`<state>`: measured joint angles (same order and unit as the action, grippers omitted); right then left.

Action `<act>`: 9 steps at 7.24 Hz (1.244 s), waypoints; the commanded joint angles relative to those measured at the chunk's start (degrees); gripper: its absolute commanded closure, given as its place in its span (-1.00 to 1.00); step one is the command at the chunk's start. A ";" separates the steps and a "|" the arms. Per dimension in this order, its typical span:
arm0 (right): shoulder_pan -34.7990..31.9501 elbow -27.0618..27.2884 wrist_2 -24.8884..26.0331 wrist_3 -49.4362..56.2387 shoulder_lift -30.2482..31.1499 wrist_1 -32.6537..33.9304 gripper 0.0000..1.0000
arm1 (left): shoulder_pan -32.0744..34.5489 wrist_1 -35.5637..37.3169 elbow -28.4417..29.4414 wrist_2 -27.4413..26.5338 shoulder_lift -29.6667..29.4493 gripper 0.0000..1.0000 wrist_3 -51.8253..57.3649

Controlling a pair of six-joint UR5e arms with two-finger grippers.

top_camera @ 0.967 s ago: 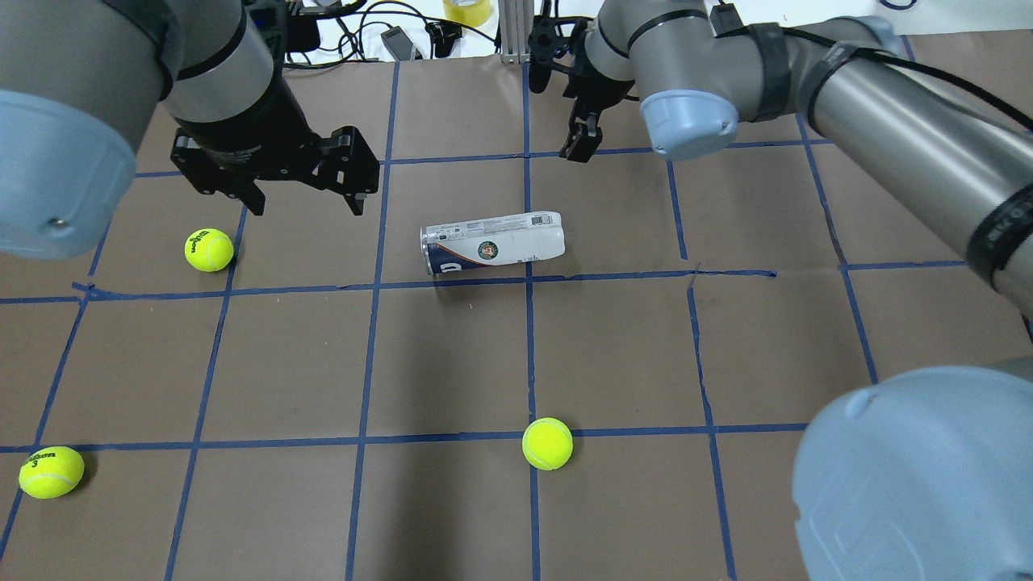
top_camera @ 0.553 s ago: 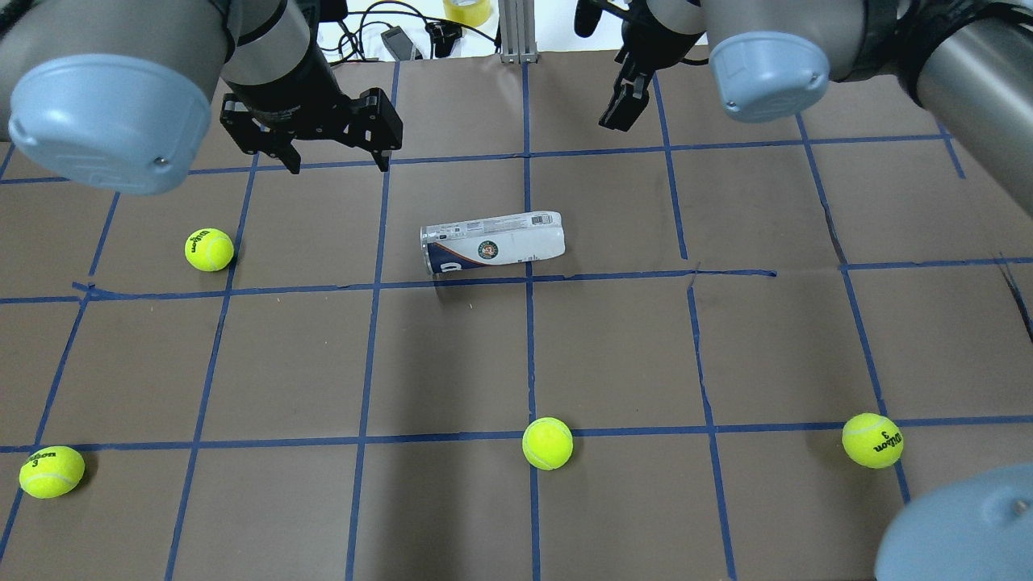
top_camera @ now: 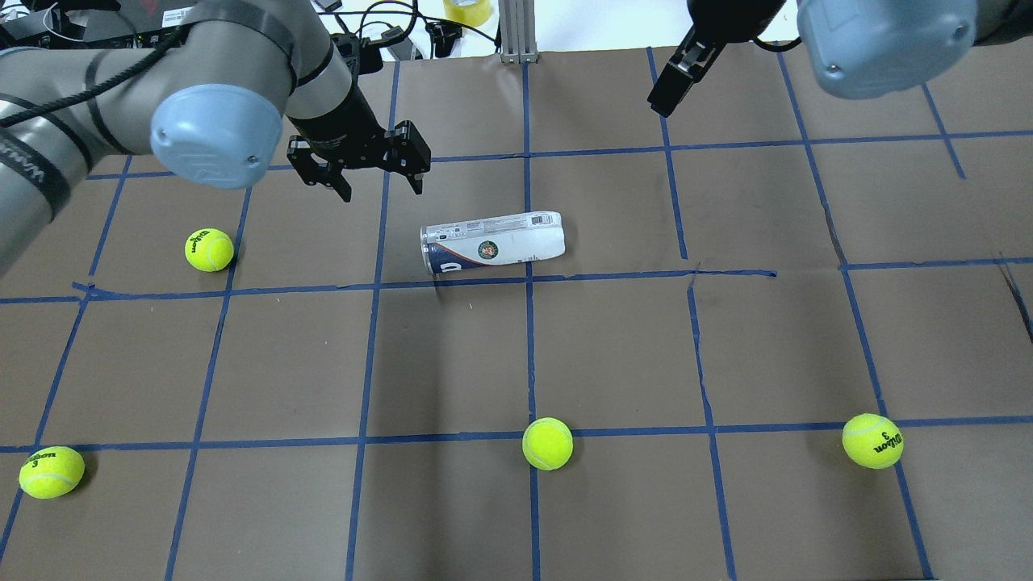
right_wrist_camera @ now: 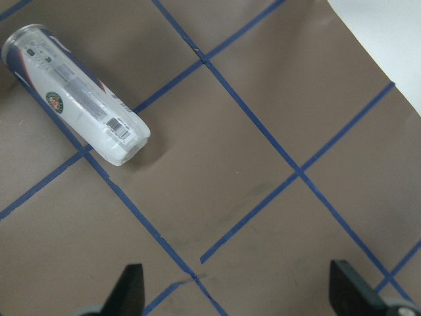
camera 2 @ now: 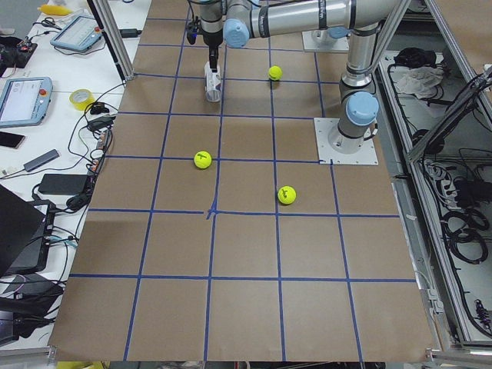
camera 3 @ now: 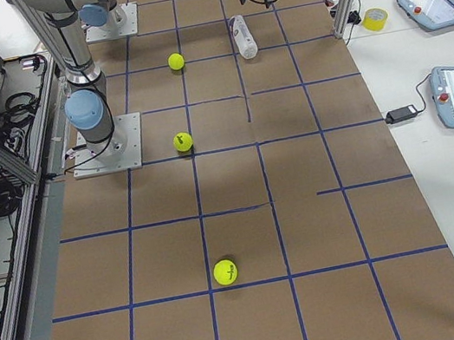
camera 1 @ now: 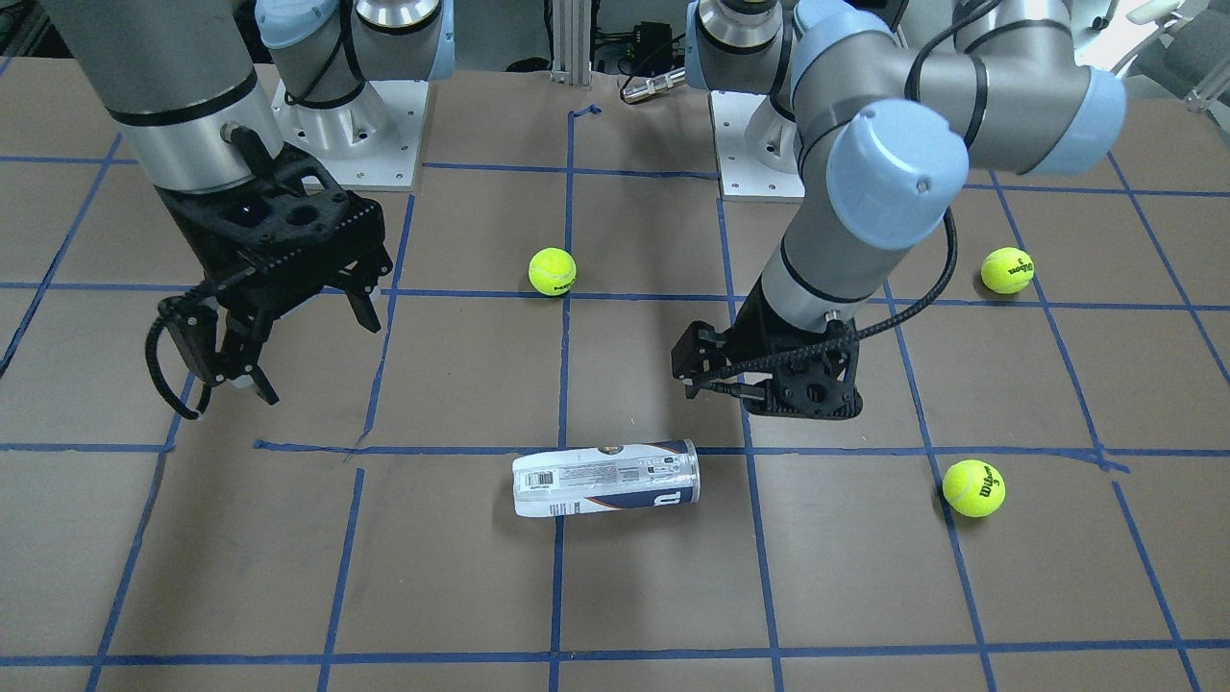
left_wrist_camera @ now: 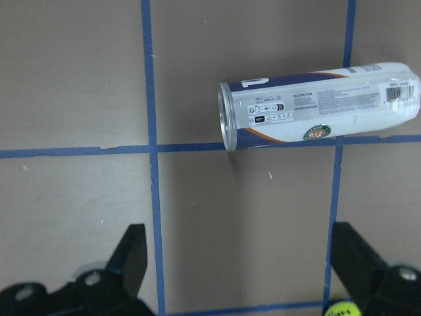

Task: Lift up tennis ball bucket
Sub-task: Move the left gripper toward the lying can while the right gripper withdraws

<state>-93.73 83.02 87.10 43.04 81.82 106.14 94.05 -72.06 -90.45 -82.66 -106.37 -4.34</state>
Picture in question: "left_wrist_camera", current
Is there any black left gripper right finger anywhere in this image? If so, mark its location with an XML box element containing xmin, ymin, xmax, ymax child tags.
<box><xmin>330</xmin><ymin>222</ymin><xmax>420</xmax><ymax>315</ymax></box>

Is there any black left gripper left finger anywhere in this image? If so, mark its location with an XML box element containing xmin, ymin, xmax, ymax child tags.
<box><xmin>1</xmin><ymin>224</ymin><xmax>154</xmax><ymax>315</ymax></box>

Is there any clear tennis ball can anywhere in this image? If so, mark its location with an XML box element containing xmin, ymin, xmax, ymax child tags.
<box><xmin>218</xmin><ymin>63</ymin><xmax>420</xmax><ymax>151</ymax></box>

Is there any centre tennis ball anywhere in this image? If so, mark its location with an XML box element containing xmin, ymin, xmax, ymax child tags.
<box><xmin>324</xmin><ymin>301</ymin><xmax>362</xmax><ymax>316</ymax></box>

